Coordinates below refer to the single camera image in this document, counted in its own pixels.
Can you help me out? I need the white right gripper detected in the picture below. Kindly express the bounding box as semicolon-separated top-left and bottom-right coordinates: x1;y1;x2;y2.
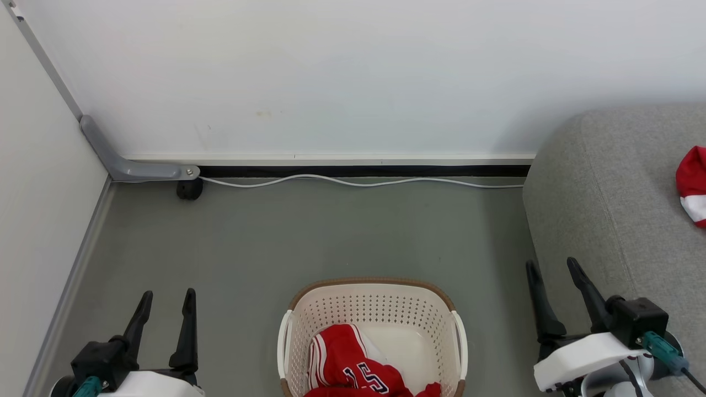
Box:
526;257;652;394

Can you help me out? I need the grey fabric sofa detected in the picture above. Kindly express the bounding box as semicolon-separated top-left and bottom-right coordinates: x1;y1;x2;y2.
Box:
522;104;706;397

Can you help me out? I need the teal plug left camera cable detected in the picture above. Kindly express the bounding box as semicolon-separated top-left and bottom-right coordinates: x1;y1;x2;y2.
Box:
72;376;104;397

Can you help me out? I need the white power cable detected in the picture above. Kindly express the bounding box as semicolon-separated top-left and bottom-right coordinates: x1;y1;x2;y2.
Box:
200;174;525;190

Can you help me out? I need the grey partition foot bracket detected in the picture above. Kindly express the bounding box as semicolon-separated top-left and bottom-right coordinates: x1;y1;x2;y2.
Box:
79;114;201;183

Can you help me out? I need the teal plug right camera cable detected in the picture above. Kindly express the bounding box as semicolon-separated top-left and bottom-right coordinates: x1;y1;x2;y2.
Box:
641;331;706;394

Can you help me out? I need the black baseboard strip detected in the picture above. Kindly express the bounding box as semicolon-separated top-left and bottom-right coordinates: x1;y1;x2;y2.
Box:
197;165;532;179

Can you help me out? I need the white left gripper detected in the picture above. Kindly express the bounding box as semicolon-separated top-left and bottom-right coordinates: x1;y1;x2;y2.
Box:
98;288;206;397

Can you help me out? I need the black caster wheel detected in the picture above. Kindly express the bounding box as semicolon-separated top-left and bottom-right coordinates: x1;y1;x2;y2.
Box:
176;179;204;201

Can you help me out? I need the red and white garment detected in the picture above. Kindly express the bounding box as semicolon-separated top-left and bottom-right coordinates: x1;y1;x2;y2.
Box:
675;145;706;229

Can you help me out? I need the grey partition corner post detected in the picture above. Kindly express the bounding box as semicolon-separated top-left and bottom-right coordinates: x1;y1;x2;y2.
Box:
2;0;84;121

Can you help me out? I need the teal plug camera cable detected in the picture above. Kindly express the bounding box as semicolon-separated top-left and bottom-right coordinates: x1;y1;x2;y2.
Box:
641;331;706;394
72;376;104;397

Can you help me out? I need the white perforated laundry basket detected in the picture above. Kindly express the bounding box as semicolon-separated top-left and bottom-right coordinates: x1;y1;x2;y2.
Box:
277;277;469;397

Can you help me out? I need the red basketball jersey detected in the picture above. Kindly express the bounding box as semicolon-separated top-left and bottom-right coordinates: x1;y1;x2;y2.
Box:
304;323;442;397

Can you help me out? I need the white baseboard trim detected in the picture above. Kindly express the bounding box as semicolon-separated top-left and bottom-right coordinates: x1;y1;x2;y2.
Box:
124;154;536;167

